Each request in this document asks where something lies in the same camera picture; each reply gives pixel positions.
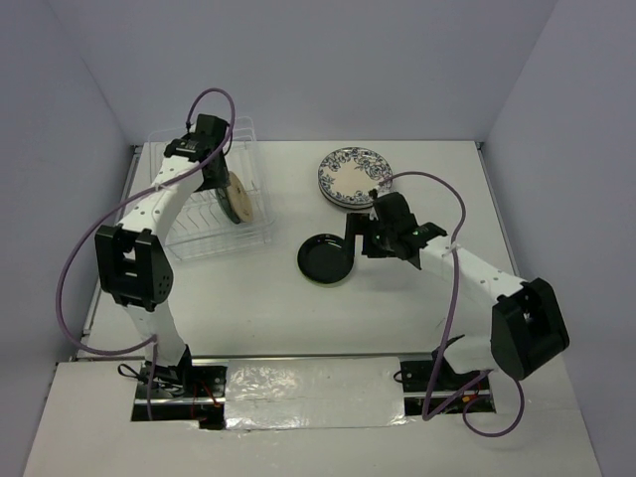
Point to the dark patterned plate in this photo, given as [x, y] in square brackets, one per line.
[350, 168]

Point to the white wire dish rack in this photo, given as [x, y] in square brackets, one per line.
[205, 226]

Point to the white pink plate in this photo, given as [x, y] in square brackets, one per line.
[358, 199]

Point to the beige plate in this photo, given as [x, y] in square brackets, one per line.
[239, 201]

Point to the lime green plate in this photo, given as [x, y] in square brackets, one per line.
[323, 284]

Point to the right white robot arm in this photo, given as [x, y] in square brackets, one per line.
[527, 329]

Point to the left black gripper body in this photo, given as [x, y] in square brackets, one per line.
[219, 179]

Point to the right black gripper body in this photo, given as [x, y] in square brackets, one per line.
[378, 242]

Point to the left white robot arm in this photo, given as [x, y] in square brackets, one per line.
[133, 267]

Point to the teal green plate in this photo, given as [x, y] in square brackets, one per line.
[224, 202]

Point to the dark green plate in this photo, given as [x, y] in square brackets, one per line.
[321, 257]

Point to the silver foil tape patch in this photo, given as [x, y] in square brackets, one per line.
[313, 394]

